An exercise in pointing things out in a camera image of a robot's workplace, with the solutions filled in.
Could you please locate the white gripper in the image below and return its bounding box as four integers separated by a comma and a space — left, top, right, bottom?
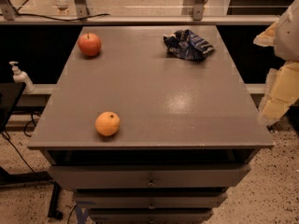
253, 0, 299, 126

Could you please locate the red apple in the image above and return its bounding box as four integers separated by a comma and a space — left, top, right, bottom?
78, 33, 102, 57

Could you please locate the top grey drawer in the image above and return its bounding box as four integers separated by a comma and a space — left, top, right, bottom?
49, 164, 250, 190

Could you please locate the white pump soap bottle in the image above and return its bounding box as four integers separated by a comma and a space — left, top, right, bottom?
9, 61, 35, 93

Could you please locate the black cable on rail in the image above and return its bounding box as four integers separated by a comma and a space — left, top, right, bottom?
0, 0, 111, 22

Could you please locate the grey drawer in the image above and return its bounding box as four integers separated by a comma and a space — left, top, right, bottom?
89, 209, 213, 224
49, 164, 250, 190
74, 192, 227, 209

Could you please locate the grey drawer cabinet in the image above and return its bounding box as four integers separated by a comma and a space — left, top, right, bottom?
27, 25, 275, 224

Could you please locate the orange fruit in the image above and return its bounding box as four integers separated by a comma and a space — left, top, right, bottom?
95, 111, 121, 136

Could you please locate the black floor cable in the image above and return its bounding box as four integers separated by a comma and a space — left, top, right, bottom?
0, 110, 43, 175

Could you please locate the metal frame rail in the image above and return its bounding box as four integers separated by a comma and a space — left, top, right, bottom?
0, 0, 294, 26

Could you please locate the middle grey drawer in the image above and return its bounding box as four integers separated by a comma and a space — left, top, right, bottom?
74, 192, 227, 209

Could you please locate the crumpled blue chip bag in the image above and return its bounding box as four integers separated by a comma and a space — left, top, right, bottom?
164, 29, 215, 61

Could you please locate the black side table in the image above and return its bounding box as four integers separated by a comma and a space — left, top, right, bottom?
0, 81, 64, 220

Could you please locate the bottom grey drawer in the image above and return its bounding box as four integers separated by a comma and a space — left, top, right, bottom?
89, 209, 213, 224

